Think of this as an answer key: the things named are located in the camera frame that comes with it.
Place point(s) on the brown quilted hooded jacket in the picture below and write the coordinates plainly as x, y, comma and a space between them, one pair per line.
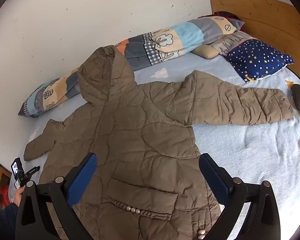
140, 130

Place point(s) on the person's left forearm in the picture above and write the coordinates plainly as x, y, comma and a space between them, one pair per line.
3, 222

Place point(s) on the navy star print pillow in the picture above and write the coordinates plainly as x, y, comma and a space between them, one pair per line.
257, 57

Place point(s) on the grey printed pillow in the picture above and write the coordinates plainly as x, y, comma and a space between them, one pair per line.
230, 42

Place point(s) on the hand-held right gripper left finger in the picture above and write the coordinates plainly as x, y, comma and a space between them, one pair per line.
82, 178

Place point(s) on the wooden headboard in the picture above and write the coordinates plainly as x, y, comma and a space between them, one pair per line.
265, 17

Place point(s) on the light blue bed sheet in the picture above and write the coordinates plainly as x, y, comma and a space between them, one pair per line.
240, 150

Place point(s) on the patchwork printed blanket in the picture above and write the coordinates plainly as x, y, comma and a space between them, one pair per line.
165, 40

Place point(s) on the small beige pillow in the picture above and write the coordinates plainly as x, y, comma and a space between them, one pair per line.
206, 52

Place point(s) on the person's left hand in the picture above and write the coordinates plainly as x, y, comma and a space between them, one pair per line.
19, 196

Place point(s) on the black oval case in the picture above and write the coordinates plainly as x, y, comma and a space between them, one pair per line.
298, 97

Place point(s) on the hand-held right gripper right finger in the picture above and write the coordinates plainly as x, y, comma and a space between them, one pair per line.
213, 178

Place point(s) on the wooden shelf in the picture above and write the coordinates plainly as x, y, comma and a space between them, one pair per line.
0, 180

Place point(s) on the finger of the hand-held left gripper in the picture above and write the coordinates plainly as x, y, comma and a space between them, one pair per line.
32, 172

